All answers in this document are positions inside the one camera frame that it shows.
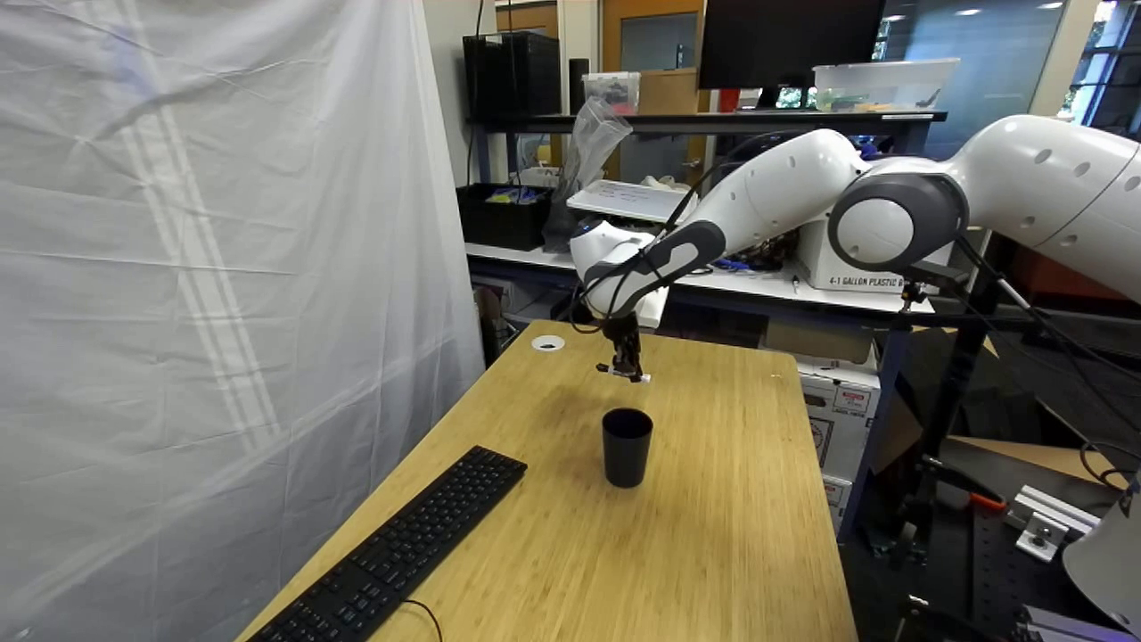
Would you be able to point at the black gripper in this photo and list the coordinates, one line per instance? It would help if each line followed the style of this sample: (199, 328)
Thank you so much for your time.
(623, 326)

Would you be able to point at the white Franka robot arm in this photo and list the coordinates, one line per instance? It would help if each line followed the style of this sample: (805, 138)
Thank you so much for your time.
(787, 189)

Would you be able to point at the black plastic cup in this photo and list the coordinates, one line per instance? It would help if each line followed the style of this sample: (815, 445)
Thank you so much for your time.
(626, 451)

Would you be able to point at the white round desk grommet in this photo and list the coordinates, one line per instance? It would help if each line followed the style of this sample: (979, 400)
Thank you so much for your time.
(547, 345)

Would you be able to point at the metal storage shelf unit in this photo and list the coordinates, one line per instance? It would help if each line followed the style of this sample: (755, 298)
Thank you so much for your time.
(535, 254)

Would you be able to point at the flat white tray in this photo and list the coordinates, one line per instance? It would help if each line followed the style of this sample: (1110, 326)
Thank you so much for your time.
(631, 197)

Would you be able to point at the black plastic crate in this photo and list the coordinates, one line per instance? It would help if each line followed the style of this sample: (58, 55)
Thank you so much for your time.
(506, 220)

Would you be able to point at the white box with cardboard flaps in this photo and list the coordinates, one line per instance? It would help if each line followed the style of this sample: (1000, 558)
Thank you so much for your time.
(823, 274)

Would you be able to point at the white box under table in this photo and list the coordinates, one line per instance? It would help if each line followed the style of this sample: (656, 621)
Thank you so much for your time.
(842, 415)

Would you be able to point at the crumpled white plastic bag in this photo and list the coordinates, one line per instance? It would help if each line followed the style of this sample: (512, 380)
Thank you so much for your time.
(595, 138)

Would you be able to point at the small clear plastic box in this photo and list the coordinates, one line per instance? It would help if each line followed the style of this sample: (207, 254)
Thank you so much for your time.
(612, 94)

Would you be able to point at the small brown cardboard box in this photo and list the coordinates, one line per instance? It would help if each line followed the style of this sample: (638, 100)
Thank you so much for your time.
(672, 94)

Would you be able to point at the black narrow speaker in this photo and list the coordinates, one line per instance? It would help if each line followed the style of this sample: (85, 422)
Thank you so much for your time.
(579, 88)

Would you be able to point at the black computer keyboard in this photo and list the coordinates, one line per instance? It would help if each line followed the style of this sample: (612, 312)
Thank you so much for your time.
(395, 553)

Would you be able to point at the stacked black file trays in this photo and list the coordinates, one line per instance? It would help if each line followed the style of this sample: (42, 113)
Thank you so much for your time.
(512, 76)

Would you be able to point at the wooden door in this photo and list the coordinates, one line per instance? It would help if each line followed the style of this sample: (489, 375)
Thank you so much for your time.
(612, 38)

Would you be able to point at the black tripod stand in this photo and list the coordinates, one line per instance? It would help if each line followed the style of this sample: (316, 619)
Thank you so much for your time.
(949, 395)

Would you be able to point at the black computer monitor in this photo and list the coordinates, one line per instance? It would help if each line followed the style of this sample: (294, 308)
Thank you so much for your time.
(787, 41)

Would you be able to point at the large clear plastic container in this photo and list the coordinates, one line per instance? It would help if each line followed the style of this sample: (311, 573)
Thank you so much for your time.
(879, 88)

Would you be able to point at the flat cardboard sheet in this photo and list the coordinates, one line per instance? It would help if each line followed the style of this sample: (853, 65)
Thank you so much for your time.
(1047, 459)

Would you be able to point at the white translucent curtain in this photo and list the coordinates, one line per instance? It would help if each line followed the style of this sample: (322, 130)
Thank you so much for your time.
(181, 298)

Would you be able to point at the blue glass partition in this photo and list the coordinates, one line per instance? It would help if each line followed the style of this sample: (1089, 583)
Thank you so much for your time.
(1011, 57)

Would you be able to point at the black camera on tripod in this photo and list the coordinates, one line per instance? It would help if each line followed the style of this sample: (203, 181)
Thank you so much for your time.
(938, 281)

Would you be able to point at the aluminium extrusion bracket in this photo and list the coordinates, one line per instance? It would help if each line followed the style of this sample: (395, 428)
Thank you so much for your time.
(1047, 523)

